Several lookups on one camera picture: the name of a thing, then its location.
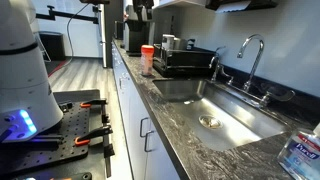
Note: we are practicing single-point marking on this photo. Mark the black trash bin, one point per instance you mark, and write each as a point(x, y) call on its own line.
point(51, 46)

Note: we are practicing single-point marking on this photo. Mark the tall chrome gooseneck faucet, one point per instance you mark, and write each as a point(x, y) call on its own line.
point(256, 65)

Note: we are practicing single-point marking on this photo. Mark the black coffee maker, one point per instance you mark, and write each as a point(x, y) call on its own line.
point(136, 35)

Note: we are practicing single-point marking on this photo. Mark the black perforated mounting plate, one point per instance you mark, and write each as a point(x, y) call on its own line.
point(60, 140)

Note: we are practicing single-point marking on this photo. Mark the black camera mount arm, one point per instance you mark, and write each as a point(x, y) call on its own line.
point(66, 15)

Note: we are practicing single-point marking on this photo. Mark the white wall cabinet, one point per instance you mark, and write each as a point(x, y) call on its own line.
point(180, 2)

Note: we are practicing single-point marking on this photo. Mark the metal sink drain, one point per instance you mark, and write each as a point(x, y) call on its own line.
point(210, 122)

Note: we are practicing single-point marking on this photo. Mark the black stereo camera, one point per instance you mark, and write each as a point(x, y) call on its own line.
point(95, 1)

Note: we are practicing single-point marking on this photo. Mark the stainless steel cup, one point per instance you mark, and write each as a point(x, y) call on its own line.
point(179, 43)

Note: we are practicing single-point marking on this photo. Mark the black dish rack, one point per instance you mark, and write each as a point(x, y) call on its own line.
point(186, 60)

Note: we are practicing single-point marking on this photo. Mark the tall dark refrigerator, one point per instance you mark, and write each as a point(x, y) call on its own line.
point(113, 20)

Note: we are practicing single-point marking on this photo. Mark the black orange bar clamp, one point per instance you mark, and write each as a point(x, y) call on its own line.
point(95, 133)
point(93, 102)

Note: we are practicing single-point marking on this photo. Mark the black paper towel dispenser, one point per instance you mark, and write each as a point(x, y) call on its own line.
point(240, 5)

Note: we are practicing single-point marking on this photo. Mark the stainless steel sink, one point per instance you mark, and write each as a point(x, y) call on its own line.
point(226, 116)

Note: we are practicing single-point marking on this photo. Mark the white base cabinet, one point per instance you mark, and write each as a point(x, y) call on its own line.
point(133, 116)

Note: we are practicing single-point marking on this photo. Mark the small chrome side faucet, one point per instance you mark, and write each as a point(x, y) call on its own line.
point(213, 71)

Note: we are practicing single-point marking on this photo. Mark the orange lid creamer bottle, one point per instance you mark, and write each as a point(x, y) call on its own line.
point(147, 61)

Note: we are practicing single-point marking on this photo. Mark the clear Purell sanitizer bottle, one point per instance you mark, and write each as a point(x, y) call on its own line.
point(301, 153)

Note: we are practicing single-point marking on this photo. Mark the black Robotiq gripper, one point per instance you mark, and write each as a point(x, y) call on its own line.
point(140, 5)

